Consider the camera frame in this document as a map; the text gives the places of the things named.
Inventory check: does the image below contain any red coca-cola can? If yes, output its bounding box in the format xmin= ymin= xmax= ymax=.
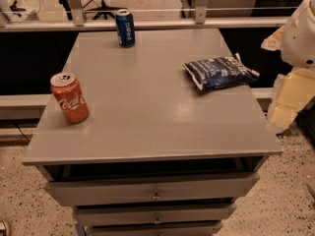
xmin=50 ymin=72 xmax=89 ymax=124

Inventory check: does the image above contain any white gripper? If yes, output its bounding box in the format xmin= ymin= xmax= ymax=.
xmin=261 ymin=0 xmax=315 ymax=134

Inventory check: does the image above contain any blue pepsi can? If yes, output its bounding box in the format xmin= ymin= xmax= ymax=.
xmin=115 ymin=9 xmax=135 ymax=47

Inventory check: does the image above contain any grey drawer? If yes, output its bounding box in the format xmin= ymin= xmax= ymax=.
xmin=74 ymin=204 xmax=236 ymax=226
xmin=91 ymin=221 xmax=221 ymax=236
xmin=45 ymin=172 xmax=259 ymax=207

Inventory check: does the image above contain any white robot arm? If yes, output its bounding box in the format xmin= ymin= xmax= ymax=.
xmin=261 ymin=0 xmax=315 ymax=134

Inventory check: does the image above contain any top grey drawer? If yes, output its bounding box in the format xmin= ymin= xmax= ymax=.
xmin=45 ymin=172 xmax=259 ymax=207

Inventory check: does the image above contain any middle grey drawer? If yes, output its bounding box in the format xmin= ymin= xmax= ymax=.
xmin=74 ymin=204 xmax=236 ymax=226

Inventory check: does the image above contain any blue chip bag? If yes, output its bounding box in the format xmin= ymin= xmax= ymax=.
xmin=182 ymin=53 xmax=260 ymax=90

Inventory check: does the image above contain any bottom grey drawer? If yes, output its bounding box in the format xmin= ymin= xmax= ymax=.
xmin=91 ymin=221 xmax=221 ymax=236

